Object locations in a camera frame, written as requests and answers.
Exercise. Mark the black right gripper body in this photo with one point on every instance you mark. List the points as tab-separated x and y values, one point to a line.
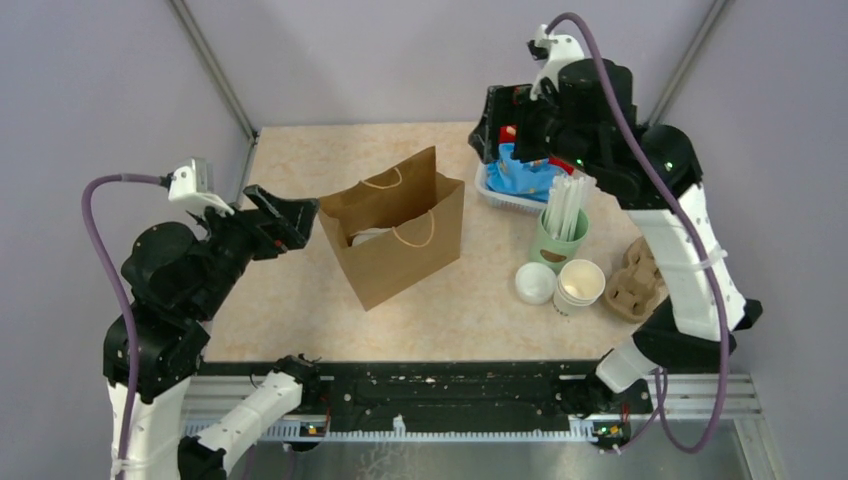
539	134

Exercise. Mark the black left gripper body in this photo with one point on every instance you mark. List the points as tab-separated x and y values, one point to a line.
239	237

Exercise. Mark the brown paper bag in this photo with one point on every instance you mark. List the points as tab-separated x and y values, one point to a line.
396	228

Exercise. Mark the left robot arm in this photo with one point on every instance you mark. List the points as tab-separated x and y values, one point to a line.
178	282

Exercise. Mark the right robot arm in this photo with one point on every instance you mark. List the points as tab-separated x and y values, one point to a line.
585	115

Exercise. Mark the red snack packet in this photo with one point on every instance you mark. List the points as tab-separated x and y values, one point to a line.
509	135

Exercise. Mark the blue snack packet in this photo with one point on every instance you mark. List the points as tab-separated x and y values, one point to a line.
531	180

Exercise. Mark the white plastic basket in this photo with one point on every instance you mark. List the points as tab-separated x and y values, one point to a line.
504	201

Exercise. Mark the green straw holder cup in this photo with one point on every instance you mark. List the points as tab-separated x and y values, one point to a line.
555	253

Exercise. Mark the stack of white lids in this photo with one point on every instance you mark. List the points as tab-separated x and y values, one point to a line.
535	283

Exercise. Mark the stack of paper cups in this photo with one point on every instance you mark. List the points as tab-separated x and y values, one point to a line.
580	283

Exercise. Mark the brown cardboard cup carrier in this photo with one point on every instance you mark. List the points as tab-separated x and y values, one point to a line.
635	291

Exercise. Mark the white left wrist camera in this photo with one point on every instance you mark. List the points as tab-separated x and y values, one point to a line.
191	189

